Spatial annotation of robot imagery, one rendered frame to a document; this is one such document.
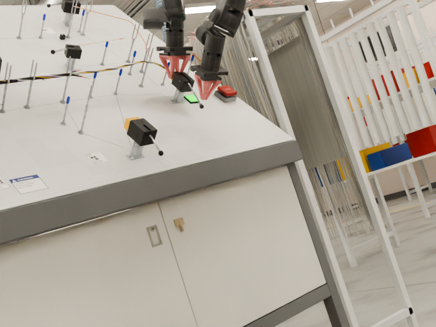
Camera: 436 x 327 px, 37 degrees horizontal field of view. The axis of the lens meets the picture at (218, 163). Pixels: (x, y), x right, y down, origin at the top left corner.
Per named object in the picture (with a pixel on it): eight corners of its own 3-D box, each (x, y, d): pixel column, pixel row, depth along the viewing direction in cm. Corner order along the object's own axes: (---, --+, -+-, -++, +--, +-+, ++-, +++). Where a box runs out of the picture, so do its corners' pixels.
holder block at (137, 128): (148, 177, 167) (158, 145, 162) (121, 151, 173) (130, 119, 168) (162, 174, 170) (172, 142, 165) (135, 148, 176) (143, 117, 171)
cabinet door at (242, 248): (328, 282, 206) (289, 164, 209) (206, 346, 168) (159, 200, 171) (322, 283, 208) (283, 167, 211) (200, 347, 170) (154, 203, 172)
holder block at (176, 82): (180, 92, 202) (184, 81, 200) (170, 83, 205) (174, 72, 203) (191, 91, 205) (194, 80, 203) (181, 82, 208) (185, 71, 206)
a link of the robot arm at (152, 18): (182, 19, 193) (181, -7, 195) (143, 19, 191) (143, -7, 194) (180, 38, 204) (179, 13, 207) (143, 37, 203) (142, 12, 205)
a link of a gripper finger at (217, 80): (185, 96, 198) (191, 67, 194) (204, 95, 203) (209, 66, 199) (199, 104, 194) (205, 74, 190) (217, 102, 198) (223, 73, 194)
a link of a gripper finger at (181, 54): (160, 78, 207) (159, 48, 205) (177, 76, 212) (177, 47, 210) (174, 80, 202) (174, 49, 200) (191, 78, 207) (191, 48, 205)
